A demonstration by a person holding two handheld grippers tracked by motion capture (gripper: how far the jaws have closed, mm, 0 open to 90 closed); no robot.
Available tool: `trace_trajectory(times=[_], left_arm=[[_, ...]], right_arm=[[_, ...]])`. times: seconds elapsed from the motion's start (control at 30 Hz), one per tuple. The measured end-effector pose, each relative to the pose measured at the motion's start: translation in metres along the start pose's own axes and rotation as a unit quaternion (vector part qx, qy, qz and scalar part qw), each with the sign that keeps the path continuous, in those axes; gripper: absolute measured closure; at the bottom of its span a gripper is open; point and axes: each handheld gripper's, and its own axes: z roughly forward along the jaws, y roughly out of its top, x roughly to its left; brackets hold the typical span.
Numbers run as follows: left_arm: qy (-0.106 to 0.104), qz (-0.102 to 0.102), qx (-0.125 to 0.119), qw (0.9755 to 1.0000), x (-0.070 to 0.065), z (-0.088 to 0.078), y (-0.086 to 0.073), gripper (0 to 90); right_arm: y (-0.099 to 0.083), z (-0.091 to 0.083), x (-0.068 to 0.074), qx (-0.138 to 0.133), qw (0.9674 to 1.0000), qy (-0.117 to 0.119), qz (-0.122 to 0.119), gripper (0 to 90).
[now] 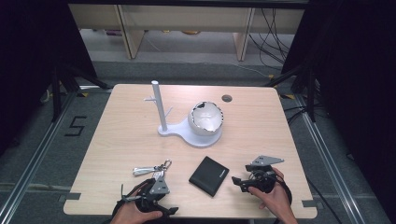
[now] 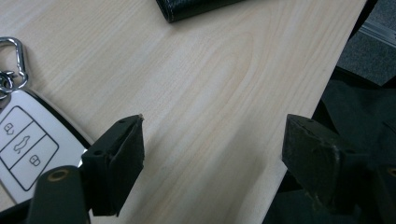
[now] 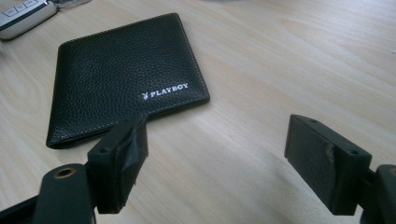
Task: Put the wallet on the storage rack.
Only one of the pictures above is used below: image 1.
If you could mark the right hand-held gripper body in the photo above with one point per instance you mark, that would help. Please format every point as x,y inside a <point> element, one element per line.
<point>264,177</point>

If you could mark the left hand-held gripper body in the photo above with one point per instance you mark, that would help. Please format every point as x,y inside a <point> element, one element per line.
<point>155,190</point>

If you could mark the person's right hand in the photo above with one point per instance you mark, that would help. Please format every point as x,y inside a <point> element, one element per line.
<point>277,202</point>

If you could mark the person's left hand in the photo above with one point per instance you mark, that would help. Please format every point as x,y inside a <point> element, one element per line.
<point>132,214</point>

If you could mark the black square box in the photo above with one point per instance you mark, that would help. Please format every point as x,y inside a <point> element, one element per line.
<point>209,180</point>

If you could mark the white key holder stand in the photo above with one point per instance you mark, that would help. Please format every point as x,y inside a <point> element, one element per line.
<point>162,112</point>

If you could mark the black metal stand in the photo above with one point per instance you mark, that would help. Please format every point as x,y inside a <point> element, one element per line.
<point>62,90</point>
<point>306,90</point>

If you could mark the black tape floor mark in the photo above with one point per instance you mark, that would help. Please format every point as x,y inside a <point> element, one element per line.
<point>75,125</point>

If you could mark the black curtain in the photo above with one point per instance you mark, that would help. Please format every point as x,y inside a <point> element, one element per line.
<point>355,77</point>
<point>34,62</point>

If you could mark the aluminium floor rail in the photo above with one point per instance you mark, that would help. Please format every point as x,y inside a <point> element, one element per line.
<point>37,155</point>
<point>330,161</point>

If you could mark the light wooden desk frame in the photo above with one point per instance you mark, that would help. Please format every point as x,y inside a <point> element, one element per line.
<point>186,17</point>

